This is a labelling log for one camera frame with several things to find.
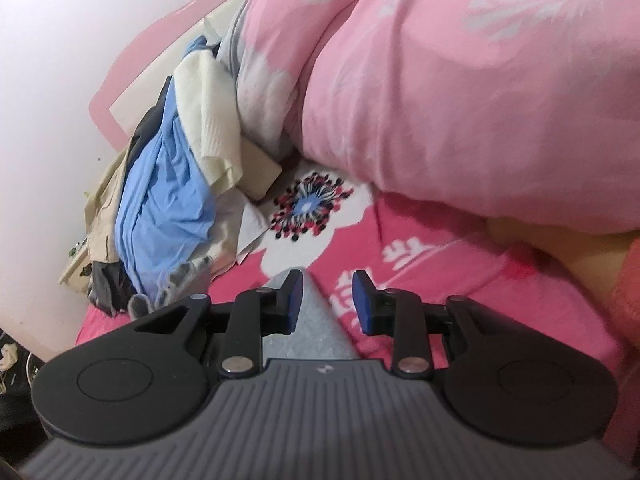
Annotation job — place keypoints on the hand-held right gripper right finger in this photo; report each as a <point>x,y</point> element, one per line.
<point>361,307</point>

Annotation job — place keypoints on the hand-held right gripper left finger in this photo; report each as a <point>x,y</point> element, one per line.
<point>295,305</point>

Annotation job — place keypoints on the grey sweatshirt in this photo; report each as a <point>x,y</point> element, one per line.
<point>320,330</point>

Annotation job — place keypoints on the pink floral blanket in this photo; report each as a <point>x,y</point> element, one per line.
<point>450,270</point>

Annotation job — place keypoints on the blue shirt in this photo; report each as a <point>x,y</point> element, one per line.
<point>160,200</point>

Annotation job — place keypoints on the dark grey trousers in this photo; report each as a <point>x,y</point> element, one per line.
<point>107,285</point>

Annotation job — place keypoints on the cream knit sweater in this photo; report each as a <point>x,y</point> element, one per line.
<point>210,120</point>

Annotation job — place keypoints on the beige cargo jacket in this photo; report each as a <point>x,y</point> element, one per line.
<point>102,210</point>

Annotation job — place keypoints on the peach cloth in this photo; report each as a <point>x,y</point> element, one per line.
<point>575,260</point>

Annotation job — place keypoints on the cream nightstand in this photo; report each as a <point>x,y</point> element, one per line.
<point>75,270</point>

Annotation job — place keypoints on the pink white pillow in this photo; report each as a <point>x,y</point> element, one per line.
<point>450,85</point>

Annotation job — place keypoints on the pink and cream headboard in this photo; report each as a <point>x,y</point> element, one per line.
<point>130,85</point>

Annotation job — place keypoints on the wheelchair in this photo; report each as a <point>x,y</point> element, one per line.
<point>15,370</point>

